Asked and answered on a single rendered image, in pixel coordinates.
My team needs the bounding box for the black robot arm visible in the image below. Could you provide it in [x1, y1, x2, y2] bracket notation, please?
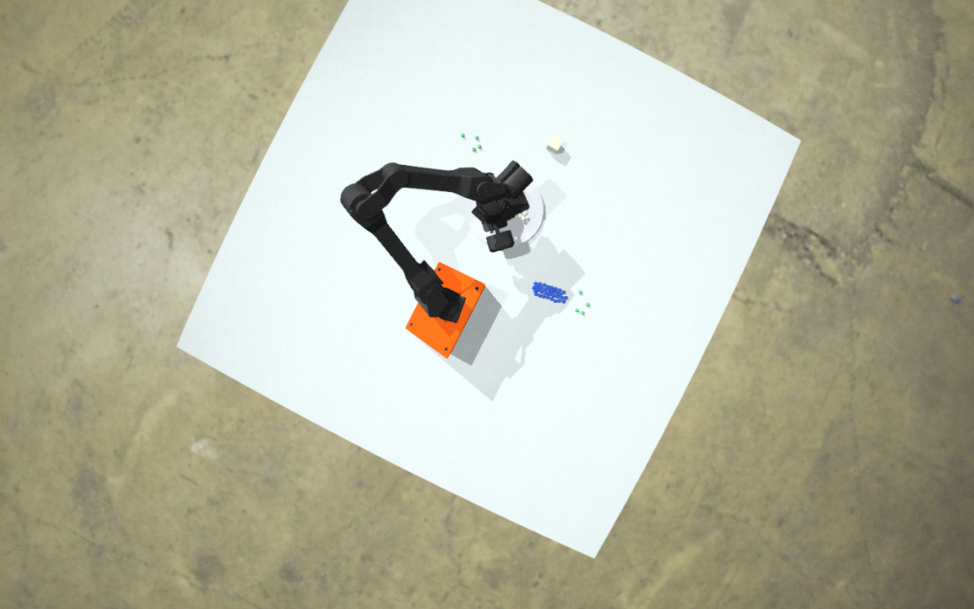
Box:
[340, 160, 533, 323]

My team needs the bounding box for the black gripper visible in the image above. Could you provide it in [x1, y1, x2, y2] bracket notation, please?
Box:
[482, 209, 515, 253]

